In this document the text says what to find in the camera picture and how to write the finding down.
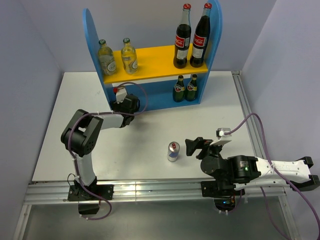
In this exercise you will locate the Red Bull can right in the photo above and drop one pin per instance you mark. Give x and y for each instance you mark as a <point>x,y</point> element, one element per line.
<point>173,151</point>

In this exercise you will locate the green Perrier bottle left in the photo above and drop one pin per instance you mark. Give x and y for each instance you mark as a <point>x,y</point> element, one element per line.
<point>178,92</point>

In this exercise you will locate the green perrier bottle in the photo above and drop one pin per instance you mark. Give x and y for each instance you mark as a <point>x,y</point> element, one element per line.
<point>191,90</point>
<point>178,92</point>

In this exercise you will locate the clear water bottle front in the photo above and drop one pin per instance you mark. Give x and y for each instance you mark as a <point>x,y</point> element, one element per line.
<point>106,58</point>

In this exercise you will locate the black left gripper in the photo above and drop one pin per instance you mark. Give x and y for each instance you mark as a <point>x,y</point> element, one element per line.
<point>115,106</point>

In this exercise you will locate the tall Coca-Cola bottle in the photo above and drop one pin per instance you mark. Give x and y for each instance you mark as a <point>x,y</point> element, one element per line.
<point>201,37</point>

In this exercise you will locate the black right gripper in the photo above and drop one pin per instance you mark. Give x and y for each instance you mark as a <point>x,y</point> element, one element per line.
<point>199,143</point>

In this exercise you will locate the aluminium frame rail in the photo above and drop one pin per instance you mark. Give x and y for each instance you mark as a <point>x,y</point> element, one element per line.
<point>135,191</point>

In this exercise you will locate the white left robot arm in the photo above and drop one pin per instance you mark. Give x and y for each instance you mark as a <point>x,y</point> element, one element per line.
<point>80,137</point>

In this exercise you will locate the green Perrier bottle right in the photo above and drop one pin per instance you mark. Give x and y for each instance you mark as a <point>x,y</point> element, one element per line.
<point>191,90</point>

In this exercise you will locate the clear water bottle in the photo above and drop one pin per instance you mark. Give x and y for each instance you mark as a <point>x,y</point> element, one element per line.
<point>106,58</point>
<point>129,57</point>

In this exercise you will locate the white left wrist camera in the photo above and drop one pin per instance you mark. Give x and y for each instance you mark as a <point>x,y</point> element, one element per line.
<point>120,93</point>

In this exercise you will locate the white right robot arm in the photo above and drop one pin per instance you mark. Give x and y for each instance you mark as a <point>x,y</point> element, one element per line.
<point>234,175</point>

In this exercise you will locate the blue and yellow shelf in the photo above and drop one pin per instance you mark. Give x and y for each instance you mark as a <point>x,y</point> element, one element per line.
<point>156,65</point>

